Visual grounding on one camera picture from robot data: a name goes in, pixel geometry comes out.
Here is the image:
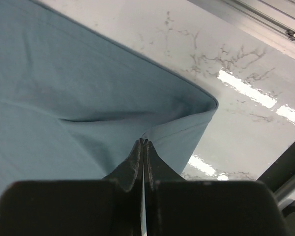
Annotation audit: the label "blue-grey t-shirt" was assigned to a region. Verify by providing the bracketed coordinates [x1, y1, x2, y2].
[0, 0, 219, 236]

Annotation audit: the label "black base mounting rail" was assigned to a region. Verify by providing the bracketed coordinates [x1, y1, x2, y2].
[258, 142, 295, 236]

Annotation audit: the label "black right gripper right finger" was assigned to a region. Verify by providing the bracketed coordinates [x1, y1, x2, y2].
[144, 141, 285, 236]

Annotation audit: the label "aluminium table edge rail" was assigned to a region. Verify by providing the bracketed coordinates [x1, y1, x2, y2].
[191, 0, 295, 59]

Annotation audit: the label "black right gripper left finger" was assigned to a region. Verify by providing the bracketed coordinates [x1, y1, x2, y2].
[0, 140, 144, 236]

